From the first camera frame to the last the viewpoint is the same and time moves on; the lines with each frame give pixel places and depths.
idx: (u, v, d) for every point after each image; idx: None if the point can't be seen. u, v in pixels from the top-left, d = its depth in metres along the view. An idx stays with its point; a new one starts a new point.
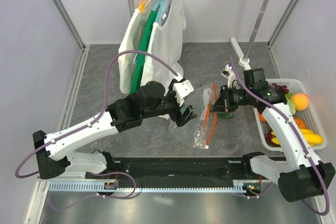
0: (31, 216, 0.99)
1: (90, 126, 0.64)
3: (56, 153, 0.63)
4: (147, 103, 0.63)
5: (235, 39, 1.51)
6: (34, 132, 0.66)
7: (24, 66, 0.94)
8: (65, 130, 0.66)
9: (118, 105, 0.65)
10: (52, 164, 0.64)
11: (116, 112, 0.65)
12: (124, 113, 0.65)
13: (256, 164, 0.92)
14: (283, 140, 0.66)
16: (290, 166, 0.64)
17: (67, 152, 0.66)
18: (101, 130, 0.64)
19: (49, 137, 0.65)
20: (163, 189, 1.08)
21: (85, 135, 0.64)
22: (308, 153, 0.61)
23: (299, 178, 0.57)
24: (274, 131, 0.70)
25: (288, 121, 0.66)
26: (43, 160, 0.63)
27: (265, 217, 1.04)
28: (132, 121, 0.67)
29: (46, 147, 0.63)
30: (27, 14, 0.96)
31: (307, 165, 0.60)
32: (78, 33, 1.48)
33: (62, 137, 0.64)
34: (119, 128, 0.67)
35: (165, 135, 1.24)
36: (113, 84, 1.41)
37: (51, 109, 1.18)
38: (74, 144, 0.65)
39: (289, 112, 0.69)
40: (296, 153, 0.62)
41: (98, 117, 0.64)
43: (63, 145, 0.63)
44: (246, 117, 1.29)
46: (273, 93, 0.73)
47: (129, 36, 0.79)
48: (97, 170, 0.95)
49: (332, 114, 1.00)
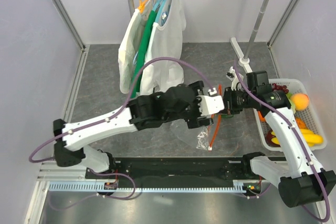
0: (31, 216, 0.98)
1: (108, 120, 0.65)
3: (71, 144, 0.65)
4: (175, 106, 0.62)
5: (235, 39, 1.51)
6: (54, 120, 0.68)
7: (24, 66, 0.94)
8: (83, 122, 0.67)
9: (141, 102, 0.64)
10: (67, 155, 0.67)
11: (140, 109, 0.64)
12: (146, 112, 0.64)
13: (257, 166, 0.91)
14: (286, 146, 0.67)
16: (292, 171, 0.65)
17: (85, 143, 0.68)
18: (118, 127, 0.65)
19: (66, 127, 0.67)
20: (163, 189, 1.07)
21: (102, 129, 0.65)
22: (310, 161, 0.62)
23: (301, 186, 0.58)
24: (277, 136, 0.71)
25: (291, 127, 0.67)
26: (60, 149, 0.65)
27: (265, 217, 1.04)
28: (153, 123, 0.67)
29: (63, 137, 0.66)
30: (27, 14, 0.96)
31: (309, 173, 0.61)
32: (78, 33, 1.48)
33: (80, 129, 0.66)
34: (137, 126, 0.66)
35: (165, 135, 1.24)
36: (113, 84, 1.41)
37: (51, 109, 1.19)
38: (90, 137, 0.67)
39: (292, 117, 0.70)
40: (298, 160, 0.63)
41: (117, 113, 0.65)
43: (79, 137, 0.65)
44: (246, 117, 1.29)
46: (276, 97, 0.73)
47: (129, 37, 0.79)
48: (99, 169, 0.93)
49: (332, 114, 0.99)
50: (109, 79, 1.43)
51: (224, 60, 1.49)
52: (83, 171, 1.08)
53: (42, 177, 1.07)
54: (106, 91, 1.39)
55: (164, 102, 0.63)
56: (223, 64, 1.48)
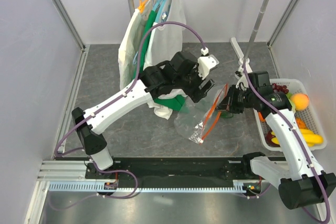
0: (31, 216, 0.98)
1: (126, 95, 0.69)
3: (97, 126, 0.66)
4: (180, 68, 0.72)
5: (235, 39, 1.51)
6: (73, 110, 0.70)
7: (24, 66, 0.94)
8: (101, 104, 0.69)
9: (147, 73, 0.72)
10: (94, 138, 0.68)
11: (148, 78, 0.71)
12: (156, 79, 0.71)
13: (257, 166, 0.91)
14: (286, 148, 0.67)
16: (292, 174, 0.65)
17: (107, 125, 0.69)
18: (137, 97, 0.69)
19: (86, 113, 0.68)
20: (163, 189, 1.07)
21: (123, 104, 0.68)
22: (311, 163, 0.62)
23: (301, 188, 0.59)
24: (277, 138, 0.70)
25: (292, 129, 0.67)
26: (86, 133, 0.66)
27: (265, 217, 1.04)
28: (165, 88, 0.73)
29: (87, 121, 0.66)
30: (27, 14, 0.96)
31: (310, 175, 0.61)
32: (78, 33, 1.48)
33: (101, 110, 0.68)
34: (153, 95, 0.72)
35: (165, 135, 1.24)
36: (113, 84, 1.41)
37: (51, 109, 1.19)
38: (113, 116, 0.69)
39: (293, 119, 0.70)
40: (299, 162, 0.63)
41: (132, 86, 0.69)
43: (103, 117, 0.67)
44: (246, 117, 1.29)
46: (277, 98, 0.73)
47: (129, 37, 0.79)
48: (104, 165, 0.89)
49: (332, 114, 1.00)
50: (109, 79, 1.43)
51: (224, 60, 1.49)
52: (83, 171, 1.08)
53: (42, 177, 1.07)
54: (106, 91, 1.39)
55: (169, 67, 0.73)
56: (223, 64, 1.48)
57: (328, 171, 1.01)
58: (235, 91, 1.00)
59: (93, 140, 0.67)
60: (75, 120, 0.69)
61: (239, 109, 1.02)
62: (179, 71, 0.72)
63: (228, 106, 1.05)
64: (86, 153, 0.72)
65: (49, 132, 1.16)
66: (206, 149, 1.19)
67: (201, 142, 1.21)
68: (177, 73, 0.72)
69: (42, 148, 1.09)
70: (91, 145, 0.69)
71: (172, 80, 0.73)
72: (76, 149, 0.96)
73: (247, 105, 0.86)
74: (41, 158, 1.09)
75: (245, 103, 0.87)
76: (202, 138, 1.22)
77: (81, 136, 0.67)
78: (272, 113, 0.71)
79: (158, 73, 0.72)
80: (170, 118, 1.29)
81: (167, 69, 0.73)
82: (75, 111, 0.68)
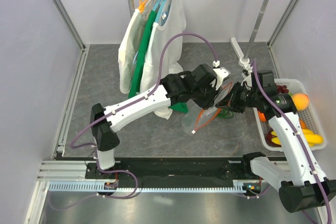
0: (31, 216, 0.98)
1: (147, 97, 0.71)
3: (116, 124, 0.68)
4: (200, 81, 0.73)
5: (235, 39, 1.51)
6: (93, 106, 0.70)
7: (24, 66, 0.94)
8: (122, 103, 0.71)
9: (169, 80, 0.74)
10: (112, 135, 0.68)
11: (168, 85, 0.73)
12: (176, 87, 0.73)
13: (257, 166, 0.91)
14: (290, 153, 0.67)
16: (294, 179, 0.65)
17: (124, 124, 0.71)
18: (157, 102, 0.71)
19: (107, 109, 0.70)
20: (163, 189, 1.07)
21: (144, 106, 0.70)
22: (314, 170, 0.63)
23: (303, 195, 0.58)
24: (281, 141, 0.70)
25: (296, 134, 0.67)
26: (104, 130, 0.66)
27: (265, 217, 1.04)
28: (185, 96, 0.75)
29: (107, 117, 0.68)
30: (27, 14, 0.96)
31: (312, 181, 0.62)
32: (78, 33, 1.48)
33: (122, 109, 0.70)
34: (171, 102, 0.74)
35: (165, 135, 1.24)
36: (113, 84, 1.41)
37: (51, 110, 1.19)
38: (132, 115, 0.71)
39: (297, 123, 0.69)
40: (302, 168, 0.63)
41: (154, 90, 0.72)
43: (122, 116, 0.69)
44: (246, 117, 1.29)
46: (283, 101, 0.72)
47: (129, 37, 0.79)
48: (105, 165, 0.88)
49: (332, 114, 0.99)
50: (109, 79, 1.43)
51: (224, 60, 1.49)
52: (83, 171, 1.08)
53: (42, 177, 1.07)
54: (106, 91, 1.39)
55: (190, 78, 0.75)
56: (223, 64, 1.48)
57: (329, 171, 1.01)
58: (239, 89, 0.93)
59: (109, 137, 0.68)
60: (94, 116, 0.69)
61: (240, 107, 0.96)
62: (200, 84, 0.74)
63: (229, 102, 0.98)
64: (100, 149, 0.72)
65: (49, 132, 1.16)
66: (206, 149, 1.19)
67: (193, 132, 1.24)
68: (197, 85, 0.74)
69: (41, 148, 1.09)
70: (106, 142, 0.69)
71: (191, 89, 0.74)
72: (83, 145, 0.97)
73: (249, 104, 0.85)
74: (41, 158, 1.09)
75: (248, 102, 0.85)
76: (196, 128, 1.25)
77: (99, 131, 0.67)
78: (277, 115, 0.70)
79: (179, 82, 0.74)
80: (170, 118, 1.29)
81: (188, 78, 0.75)
82: (96, 107, 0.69)
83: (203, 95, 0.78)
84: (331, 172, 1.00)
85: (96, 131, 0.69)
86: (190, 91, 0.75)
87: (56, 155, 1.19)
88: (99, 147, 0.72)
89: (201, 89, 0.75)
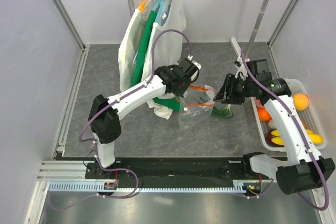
0: (31, 216, 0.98)
1: (146, 85, 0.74)
3: (122, 110, 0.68)
4: (188, 71, 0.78)
5: (234, 39, 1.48)
6: (94, 97, 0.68)
7: (24, 66, 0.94)
8: (124, 92, 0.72)
9: (161, 71, 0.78)
10: (117, 123, 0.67)
11: (160, 76, 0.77)
12: (168, 76, 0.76)
13: (257, 164, 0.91)
14: (285, 134, 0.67)
16: (290, 159, 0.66)
17: (126, 113, 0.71)
18: (156, 88, 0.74)
19: (110, 99, 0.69)
20: (163, 189, 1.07)
21: (144, 93, 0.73)
22: (308, 148, 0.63)
23: (299, 173, 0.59)
24: (276, 124, 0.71)
25: (291, 115, 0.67)
26: (112, 116, 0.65)
27: (265, 217, 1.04)
28: (177, 84, 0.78)
29: (112, 106, 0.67)
30: (27, 14, 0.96)
31: (307, 160, 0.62)
32: (78, 33, 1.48)
33: (125, 96, 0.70)
34: (165, 89, 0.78)
35: (165, 135, 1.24)
36: (113, 84, 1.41)
37: (51, 110, 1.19)
38: (134, 103, 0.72)
39: (292, 106, 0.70)
40: (297, 148, 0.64)
41: (151, 79, 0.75)
43: (126, 103, 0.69)
44: (246, 117, 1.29)
46: (277, 84, 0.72)
47: (129, 36, 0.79)
48: (105, 162, 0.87)
49: (332, 114, 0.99)
50: (109, 79, 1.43)
51: (224, 60, 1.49)
52: (83, 171, 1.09)
53: (42, 177, 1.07)
54: (105, 91, 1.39)
55: (178, 68, 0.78)
56: (223, 64, 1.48)
57: None
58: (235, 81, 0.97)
59: (116, 125, 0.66)
60: (97, 107, 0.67)
61: (240, 98, 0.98)
62: (188, 74, 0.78)
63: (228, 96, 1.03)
64: (103, 142, 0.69)
65: (49, 132, 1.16)
66: (206, 149, 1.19)
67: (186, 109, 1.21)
68: (186, 75, 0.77)
69: (42, 148, 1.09)
70: (110, 131, 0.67)
71: (181, 78, 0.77)
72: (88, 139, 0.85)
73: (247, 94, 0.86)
74: (41, 158, 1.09)
75: (247, 93, 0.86)
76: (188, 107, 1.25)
77: (105, 120, 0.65)
78: (272, 99, 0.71)
79: (169, 71, 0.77)
80: (170, 118, 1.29)
81: (176, 70, 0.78)
82: (100, 97, 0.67)
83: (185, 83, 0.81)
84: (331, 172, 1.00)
85: (101, 122, 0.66)
86: (181, 80, 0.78)
87: (56, 155, 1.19)
88: (102, 139, 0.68)
89: (187, 80, 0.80)
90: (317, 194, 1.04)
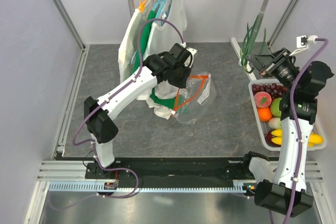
0: (31, 216, 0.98)
1: (135, 80, 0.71)
3: (113, 110, 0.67)
4: (179, 56, 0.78)
5: (234, 39, 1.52)
6: (86, 99, 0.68)
7: (24, 66, 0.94)
8: (113, 91, 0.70)
9: (150, 60, 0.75)
10: (111, 123, 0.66)
11: (150, 66, 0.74)
12: (158, 65, 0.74)
13: (253, 165, 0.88)
14: (283, 155, 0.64)
16: (275, 178, 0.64)
17: (119, 111, 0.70)
18: (145, 82, 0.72)
19: (100, 99, 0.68)
20: (163, 189, 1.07)
21: (133, 89, 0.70)
22: (296, 178, 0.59)
23: (272, 191, 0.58)
24: (282, 143, 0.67)
25: (298, 141, 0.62)
26: (104, 118, 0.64)
27: (266, 217, 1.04)
28: (168, 72, 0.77)
29: (102, 107, 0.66)
30: (27, 15, 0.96)
31: (288, 185, 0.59)
32: (79, 33, 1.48)
33: (115, 95, 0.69)
34: (157, 80, 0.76)
35: (165, 135, 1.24)
36: (113, 84, 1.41)
37: (51, 110, 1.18)
38: (125, 100, 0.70)
39: (306, 133, 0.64)
40: (285, 171, 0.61)
41: (139, 72, 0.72)
43: (116, 102, 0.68)
44: (246, 117, 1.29)
46: (304, 107, 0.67)
47: (129, 37, 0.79)
48: (106, 161, 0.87)
49: (332, 115, 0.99)
50: (109, 79, 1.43)
51: (224, 60, 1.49)
52: (83, 171, 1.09)
53: (42, 177, 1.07)
54: (105, 91, 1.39)
55: (168, 56, 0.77)
56: (223, 64, 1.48)
57: (329, 170, 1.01)
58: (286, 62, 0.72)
59: (109, 125, 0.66)
60: (89, 109, 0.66)
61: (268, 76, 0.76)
62: (179, 61, 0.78)
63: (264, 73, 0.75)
64: (101, 141, 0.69)
65: (49, 133, 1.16)
66: (206, 149, 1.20)
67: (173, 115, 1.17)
68: (177, 61, 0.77)
69: (41, 148, 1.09)
70: (105, 131, 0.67)
71: (172, 66, 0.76)
72: (85, 141, 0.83)
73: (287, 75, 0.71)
74: (41, 158, 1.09)
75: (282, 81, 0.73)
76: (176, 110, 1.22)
77: (98, 122, 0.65)
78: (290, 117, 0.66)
79: (159, 60, 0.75)
80: (170, 118, 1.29)
81: (167, 57, 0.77)
82: (90, 99, 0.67)
83: (176, 73, 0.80)
84: (331, 172, 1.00)
85: (95, 124, 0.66)
86: (172, 67, 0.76)
87: (56, 155, 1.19)
88: (100, 139, 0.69)
89: (179, 67, 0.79)
90: (317, 194, 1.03)
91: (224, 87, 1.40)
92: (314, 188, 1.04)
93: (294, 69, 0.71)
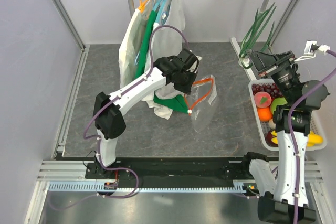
0: (31, 216, 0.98)
1: (146, 79, 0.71)
3: (124, 106, 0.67)
4: (187, 61, 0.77)
5: (234, 39, 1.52)
6: (97, 95, 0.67)
7: (24, 66, 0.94)
8: (124, 87, 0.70)
9: (160, 62, 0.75)
10: (121, 118, 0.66)
11: (160, 67, 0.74)
12: (168, 67, 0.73)
13: (253, 168, 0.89)
14: (282, 170, 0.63)
16: (275, 193, 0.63)
17: (127, 108, 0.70)
18: (156, 81, 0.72)
19: (112, 95, 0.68)
20: (163, 189, 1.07)
21: (144, 88, 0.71)
22: (297, 193, 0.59)
23: (275, 209, 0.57)
24: (279, 158, 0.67)
25: (296, 155, 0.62)
26: (115, 113, 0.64)
27: None
28: (177, 75, 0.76)
29: (115, 102, 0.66)
30: (28, 15, 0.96)
31: (291, 202, 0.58)
32: (79, 33, 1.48)
33: (126, 92, 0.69)
34: (165, 81, 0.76)
35: (165, 135, 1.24)
36: (113, 84, 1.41)
37: (51, 110, 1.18)
38: (135, 98, 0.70)
39: (302, 146, 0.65)
40: (286, 187, 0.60)
41: (150, 72, 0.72)
43: (128, 98, 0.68)
44: (246, 117, 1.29)
46: (298, 119, 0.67)
47: (129, 37, 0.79)
48: (107, 161, 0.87)
49: (332, 115, 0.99)
50: (109, 79, 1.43)
51: (224, 60, 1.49)
52: (83, 171, 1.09)
53: (42, 177, 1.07)
54: (105, 91, 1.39)
55: (177, 60, 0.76)
56: (223, 64, 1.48)
57: (329, 170, 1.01)
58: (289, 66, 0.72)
59: (119, 120, 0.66)
60: (101, 105, 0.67)
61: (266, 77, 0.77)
62: (187, 65, 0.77)
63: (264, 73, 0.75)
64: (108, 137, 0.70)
65: (49, 132, 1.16)
66: (206, 149, 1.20)
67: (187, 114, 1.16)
68: (185, 65, 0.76)
69: (42, 148, 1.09)
70: (114, 127, 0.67)
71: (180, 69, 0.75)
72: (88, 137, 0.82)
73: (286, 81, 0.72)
74: (41, 158, 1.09)
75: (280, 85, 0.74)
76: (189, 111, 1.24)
77: (109, 118, 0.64)
78: (285, 130, 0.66)
79: (169, 62, 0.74)
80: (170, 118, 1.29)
81: (176, 61, 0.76)
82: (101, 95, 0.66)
83: (183, 76, 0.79)
84: (331, 172, 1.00)
85: (105, 119, 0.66)
86: (180, 70, 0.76)
87: (56, 155, 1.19)
88: (108, 135, 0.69)
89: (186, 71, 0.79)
90: (317, 194, 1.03)
91: (224, 87, 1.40)
92: (314, 188, 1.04)
93: (295, 76, 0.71)
